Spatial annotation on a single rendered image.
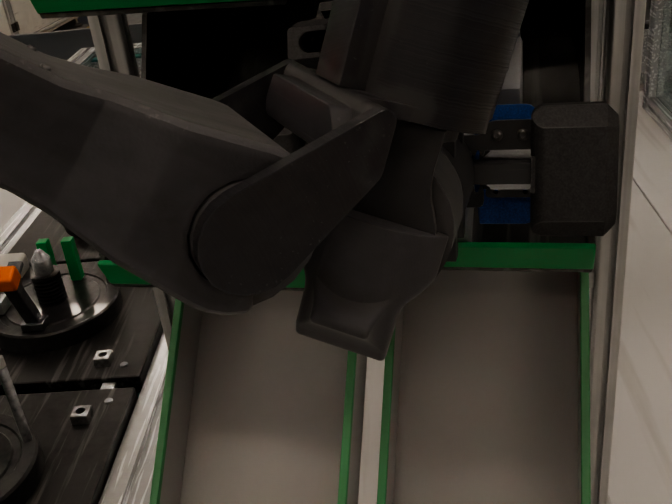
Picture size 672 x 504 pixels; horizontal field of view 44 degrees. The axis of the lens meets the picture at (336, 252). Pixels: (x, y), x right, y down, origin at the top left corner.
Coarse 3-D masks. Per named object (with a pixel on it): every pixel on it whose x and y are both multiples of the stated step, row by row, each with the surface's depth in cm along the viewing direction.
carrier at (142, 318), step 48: (48, 240) 91; (48, 288) 86; (96, 288) 90; (144, 288) 93; (0, 336) 84; (48, 336) 83; (96, 336) 85; (144, 336) 84; (0, 384) 79; (48, 384) 79; (96, 384) 79
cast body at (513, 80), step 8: (520, 40) 48; (520, 48) 48; (512, 56) 48; (520, 56) 48; (512, 64) 47; (520, 64) 47; (512, 72) 47; (520, 72) 47; (504, 80) 47; (512, 80) 46; (520, 80) 46; (504, 88) 46; (512, 88) 46; (520, 88) 46; (504, 96) 47; (512, 96) 46; (520, 96) 47; (504, 104) 47
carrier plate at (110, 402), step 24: (0, 408) 76; (24, 408) 76; (48, 408) 75; (72, 408) 75; (96, 408) 75; (120, 408) 74; (48, 432) 72; (72, 432) 72; (96, 432) 72; (120, 432) 72; (48, 456) 70; (72, 456) 69; (96, 456) 69; (48, 480) 67; (72, 480) 67; (96, 480) 66
